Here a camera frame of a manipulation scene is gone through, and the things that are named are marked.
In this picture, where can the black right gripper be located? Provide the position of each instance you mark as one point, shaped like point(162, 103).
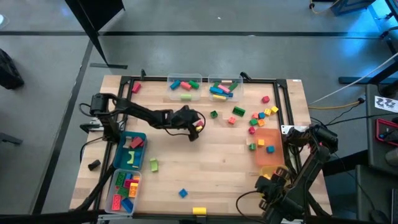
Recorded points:
point(280, 203)

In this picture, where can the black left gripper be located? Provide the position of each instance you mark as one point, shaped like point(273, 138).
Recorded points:
point(185, 116)

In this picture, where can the small red lego brick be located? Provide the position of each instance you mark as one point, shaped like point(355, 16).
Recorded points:
point(201, 123)
point(252, 130)
point(265, 99)
point(255, 115)

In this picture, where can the small green lego brick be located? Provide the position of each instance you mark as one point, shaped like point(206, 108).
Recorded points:
point(214, 114)
point(252, 146)
point(253, 122)

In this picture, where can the small blue lego brick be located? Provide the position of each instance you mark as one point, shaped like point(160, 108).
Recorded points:
point(183, 193)
point(128, 176)
point(261, 115)
point(270, 149)

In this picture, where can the long yellow wooden block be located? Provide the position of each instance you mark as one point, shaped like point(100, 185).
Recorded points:
point(219, 97)

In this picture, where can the small orange lego brick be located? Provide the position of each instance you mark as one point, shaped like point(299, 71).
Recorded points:
point(261, 142)
point(261, 122)

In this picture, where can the long blue wooden block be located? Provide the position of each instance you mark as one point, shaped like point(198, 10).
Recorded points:
point(229, 95)
point(215, 90)

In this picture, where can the green wooden cylinder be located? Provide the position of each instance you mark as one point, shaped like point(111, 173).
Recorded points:
point(194, 84)

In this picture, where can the long green lego brick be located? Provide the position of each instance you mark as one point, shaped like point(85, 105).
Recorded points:
point(123, 192)
point(119, 179)
point(238, 110)

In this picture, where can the long pink wooden block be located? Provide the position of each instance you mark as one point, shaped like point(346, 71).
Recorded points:
point(224, 88)

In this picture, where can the long green wooden block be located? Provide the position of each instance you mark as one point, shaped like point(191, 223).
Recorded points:
point(216, 84)
point(234, 86)

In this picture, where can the clear plastic bin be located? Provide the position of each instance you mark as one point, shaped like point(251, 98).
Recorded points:
point(174, 95)
point(237, 96)
point(109, 186)

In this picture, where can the light green arch block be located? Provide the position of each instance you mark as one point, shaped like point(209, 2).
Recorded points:
point(154, 165)
point(130, 157)

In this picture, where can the red arch block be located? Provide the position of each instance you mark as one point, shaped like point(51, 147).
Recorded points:
point(136, 142)

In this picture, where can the small yellow lego brick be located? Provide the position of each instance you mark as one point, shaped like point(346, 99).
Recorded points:
point(274, 109)
point(267, 111)

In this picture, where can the red wooden block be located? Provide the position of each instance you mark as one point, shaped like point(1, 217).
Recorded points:
point(136, 87)

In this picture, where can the long orange lego brick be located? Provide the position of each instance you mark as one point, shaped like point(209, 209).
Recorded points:
point(137, 178)
point(133, 190)

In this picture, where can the long magenta lego brick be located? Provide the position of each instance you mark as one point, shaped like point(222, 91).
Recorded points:
point(130, 183)

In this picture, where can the long blue lego brick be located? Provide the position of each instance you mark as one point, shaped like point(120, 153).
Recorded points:
point(127, 204)

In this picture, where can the long red lego brick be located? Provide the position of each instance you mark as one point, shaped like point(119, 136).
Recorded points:
point(116, 202)

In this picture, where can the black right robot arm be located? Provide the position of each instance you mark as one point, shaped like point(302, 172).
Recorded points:
point(311, 168)

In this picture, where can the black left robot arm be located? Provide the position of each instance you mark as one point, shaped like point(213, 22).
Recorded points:
point(140, 112)

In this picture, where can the orange plastic bin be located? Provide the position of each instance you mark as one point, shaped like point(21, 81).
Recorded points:
point(276, 158)

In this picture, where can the light green wooden block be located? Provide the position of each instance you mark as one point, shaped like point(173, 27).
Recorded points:
point(186, 97)

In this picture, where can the blue wooden cylinder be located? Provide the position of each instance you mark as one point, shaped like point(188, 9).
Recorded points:
point(175, 84)

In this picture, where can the white power strip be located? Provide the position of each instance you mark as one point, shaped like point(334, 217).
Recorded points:
point(287, 128)

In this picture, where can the teal plastic bin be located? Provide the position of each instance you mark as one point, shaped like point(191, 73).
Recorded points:
point(119, 161)

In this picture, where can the black side desk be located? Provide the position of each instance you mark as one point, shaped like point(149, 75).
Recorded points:
point(373, 149)

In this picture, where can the small black cylinder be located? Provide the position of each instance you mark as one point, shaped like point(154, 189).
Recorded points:
point(94, 165)

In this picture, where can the black computer mouse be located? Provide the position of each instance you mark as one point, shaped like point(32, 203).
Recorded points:
point(379, 217)

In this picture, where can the red framed device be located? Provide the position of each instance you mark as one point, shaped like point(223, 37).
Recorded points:
point(377, 130)

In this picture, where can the black floor beam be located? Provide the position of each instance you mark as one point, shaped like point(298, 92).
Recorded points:
point(351, 80)

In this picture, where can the printed paper sheet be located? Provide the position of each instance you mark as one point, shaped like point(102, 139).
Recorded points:
point(385, 104)

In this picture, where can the grey furniture foot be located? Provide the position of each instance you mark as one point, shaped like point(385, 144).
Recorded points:
point(9, 138)

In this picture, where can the blue box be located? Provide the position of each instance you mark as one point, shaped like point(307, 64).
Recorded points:
point(351, 6)

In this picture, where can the black bag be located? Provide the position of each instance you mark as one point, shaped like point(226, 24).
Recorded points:
point(9, 71)

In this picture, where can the grey metal bracket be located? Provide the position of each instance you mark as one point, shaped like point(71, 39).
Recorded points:
point(295, 221)
point(115, 217)

